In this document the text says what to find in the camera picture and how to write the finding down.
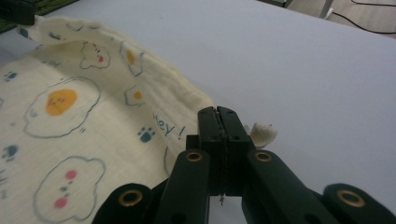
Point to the white desk frame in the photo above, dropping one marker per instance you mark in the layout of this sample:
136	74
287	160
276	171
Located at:
326	8

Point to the cream printed cloth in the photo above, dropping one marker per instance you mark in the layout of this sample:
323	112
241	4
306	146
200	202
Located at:
109	124

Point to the green woven basket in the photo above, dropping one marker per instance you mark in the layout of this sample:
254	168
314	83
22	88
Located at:
51	6

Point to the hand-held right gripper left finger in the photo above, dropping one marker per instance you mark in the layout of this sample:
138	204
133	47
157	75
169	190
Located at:
211	133

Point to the white table mat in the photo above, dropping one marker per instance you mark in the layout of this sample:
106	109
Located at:
280	62

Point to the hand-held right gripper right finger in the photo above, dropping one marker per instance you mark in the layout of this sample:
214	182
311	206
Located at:
233	137

